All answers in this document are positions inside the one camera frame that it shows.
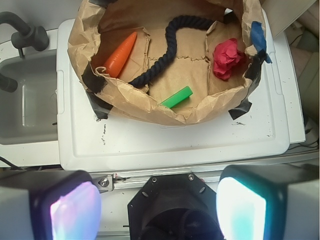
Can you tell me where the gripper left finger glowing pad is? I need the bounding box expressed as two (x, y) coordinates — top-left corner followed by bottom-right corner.
(0, 170), (102, 240)

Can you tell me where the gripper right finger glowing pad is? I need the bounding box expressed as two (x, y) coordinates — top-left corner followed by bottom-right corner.
(216, 163), (320, 240)

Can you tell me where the white plastic tray lid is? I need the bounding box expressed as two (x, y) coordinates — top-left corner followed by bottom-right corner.
(56, 19), (290, 172)

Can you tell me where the grey sink basin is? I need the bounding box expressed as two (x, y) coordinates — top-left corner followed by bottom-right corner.
(0, 49), (58, 145)

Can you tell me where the green rectangular block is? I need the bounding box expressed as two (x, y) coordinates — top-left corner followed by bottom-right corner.
(161, 86), (193, 109)

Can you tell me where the crumpled red paper ball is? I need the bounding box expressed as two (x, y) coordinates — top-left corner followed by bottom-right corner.
(212, 38), (247, 81)

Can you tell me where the orange toy carrot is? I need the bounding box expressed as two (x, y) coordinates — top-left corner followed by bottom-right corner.
(103, 31), (138, 78)

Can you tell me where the dark grey faucet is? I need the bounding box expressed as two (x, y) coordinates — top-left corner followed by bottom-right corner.
(0, 11), (50, 59)

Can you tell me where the brown paper bag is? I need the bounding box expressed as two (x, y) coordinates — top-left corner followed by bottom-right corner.
(67, 0), (265, 126)

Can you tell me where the aluminium rail with bracket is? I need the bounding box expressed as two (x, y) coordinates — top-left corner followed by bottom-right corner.
(90, 170), (222, 193)

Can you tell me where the black octagonal mount plate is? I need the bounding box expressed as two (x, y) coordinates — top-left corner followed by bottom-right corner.
(127, 173), (225, 240)

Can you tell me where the dark blue rope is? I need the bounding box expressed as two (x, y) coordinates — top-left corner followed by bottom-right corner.
(128, 14), (217, 88)

